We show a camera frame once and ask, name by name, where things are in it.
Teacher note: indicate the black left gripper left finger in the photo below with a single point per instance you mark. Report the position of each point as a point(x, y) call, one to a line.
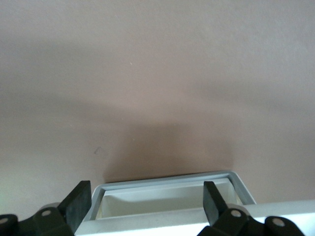
point(49, 223)

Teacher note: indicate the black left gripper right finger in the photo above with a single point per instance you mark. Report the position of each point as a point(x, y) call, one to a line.
point(233, 223)

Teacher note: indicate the grey rectangular plastic container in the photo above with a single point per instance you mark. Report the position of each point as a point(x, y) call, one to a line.
point(160, 199)

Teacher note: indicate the white drawer cabinet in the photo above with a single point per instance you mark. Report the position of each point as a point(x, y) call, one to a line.
point(172, 221)

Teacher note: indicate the brown table cover mat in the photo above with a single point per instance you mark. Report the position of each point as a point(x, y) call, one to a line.
point(157, 73)

